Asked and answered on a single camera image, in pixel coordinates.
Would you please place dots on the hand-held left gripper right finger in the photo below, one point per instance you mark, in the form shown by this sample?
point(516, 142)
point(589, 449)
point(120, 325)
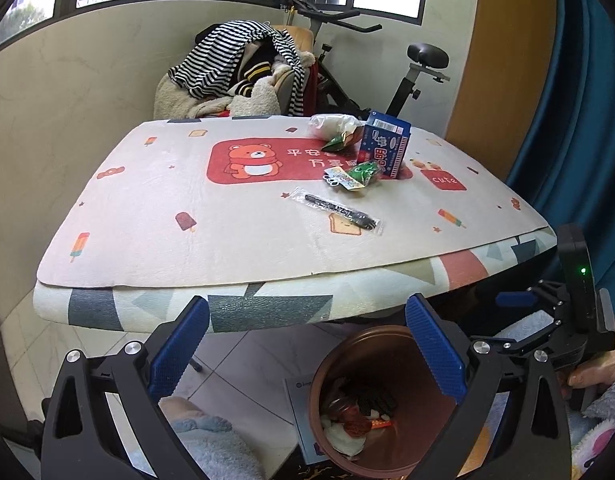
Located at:
point(437, 345)

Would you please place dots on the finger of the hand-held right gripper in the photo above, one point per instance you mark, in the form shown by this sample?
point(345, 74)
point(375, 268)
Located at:
point(542, 342)
point(517, 299)

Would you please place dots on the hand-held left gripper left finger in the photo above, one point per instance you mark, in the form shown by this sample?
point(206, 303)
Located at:
point(180, 345)

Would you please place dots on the brown trash bin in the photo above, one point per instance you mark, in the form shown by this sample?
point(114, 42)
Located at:
point(367, 355)

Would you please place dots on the black dotted sock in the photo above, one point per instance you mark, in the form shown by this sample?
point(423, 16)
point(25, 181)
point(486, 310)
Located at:
point(375, 402)

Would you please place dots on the white tissue wad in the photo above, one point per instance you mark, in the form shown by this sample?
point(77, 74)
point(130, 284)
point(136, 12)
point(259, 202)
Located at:
point(342, 442)

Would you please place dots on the person's right hand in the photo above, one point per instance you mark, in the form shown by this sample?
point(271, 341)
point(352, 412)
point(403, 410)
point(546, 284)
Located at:
point(595, 375)

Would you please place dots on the patterned tablecloth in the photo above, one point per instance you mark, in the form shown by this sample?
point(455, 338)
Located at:
point(287, 310)

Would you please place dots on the light blue fleece pajamas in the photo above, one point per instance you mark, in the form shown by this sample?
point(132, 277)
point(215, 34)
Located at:
point(222, 450)

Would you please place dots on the white flat box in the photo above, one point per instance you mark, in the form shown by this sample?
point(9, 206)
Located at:
point(300, 410)

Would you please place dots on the blue curtain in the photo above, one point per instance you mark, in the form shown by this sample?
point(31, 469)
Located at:
point(587, 135)

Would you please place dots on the printed bear table mat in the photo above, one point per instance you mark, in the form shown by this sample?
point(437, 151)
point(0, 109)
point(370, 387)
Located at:
point(162, 185)

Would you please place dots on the black pen in clear wrap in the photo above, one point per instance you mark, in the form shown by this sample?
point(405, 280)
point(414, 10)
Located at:
point(337, 207)

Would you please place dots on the white printed snack packet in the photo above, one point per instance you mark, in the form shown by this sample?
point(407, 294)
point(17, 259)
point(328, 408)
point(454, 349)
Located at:
point(340, 180)

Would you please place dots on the blue snack box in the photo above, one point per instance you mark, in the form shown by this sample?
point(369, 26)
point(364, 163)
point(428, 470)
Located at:
point(385, 145)

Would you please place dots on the yellow green snack wrapper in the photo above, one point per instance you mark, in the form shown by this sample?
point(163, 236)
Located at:
point(345, 140)

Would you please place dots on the wooden door panel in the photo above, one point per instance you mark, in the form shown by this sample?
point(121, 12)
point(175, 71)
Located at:
point(502, 60)

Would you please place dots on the white plastic bag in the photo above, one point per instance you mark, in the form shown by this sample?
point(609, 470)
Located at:
point(332, 122)

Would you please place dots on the white fleece blanket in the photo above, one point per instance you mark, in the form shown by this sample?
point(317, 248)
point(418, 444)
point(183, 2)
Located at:
point(252, 102)

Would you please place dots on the black exercise bike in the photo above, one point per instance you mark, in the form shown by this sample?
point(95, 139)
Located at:
point(337, 95)

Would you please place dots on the red garment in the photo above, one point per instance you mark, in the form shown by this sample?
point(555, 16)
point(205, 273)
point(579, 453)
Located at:
point(313, 90)

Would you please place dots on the black jacket with yellow stripes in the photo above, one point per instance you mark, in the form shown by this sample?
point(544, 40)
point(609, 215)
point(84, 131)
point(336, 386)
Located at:
point(252, 67)

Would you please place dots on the black white striped shirt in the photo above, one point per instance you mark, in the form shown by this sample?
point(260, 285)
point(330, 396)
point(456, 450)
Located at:
point(212, 60)

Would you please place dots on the beige armchair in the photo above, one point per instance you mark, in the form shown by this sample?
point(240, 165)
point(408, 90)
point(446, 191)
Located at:
point(300, 40)

